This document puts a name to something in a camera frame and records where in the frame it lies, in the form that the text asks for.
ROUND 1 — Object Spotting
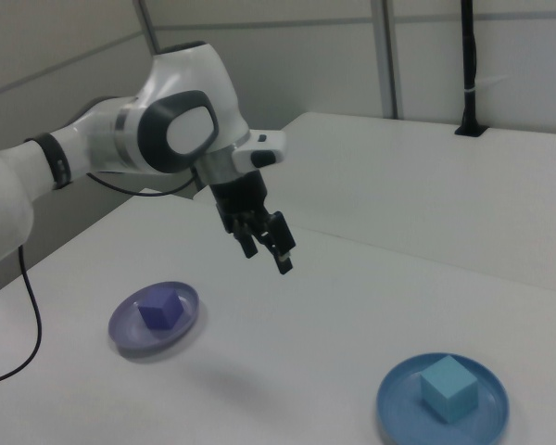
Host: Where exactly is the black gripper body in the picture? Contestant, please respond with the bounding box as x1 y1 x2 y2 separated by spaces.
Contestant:
208 170 272 231

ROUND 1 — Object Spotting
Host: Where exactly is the purple cube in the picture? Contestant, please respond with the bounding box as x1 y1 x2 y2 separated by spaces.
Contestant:
137 289 186 331

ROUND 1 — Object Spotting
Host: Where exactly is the cyan cube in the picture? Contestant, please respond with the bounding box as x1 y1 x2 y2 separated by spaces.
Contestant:
419 355 480 426

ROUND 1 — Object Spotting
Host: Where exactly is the purple plate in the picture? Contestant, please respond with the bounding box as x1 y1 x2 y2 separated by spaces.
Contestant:
107 280 201 351

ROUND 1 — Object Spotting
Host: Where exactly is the blue plate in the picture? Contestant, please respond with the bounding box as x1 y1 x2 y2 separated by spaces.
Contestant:
375 352 511 445

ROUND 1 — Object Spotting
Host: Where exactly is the black cable strap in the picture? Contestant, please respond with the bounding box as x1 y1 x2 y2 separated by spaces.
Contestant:
25 133 73 190

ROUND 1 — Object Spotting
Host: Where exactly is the grey partition post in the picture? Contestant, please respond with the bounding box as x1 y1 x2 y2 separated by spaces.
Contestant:
372 0 405 118
132 0 162 55

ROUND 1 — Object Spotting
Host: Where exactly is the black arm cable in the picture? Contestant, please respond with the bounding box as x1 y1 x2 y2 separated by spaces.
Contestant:
0 171 200 388

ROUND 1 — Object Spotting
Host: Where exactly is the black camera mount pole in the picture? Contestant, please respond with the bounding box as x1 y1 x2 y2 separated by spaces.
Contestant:
453 0 488 138

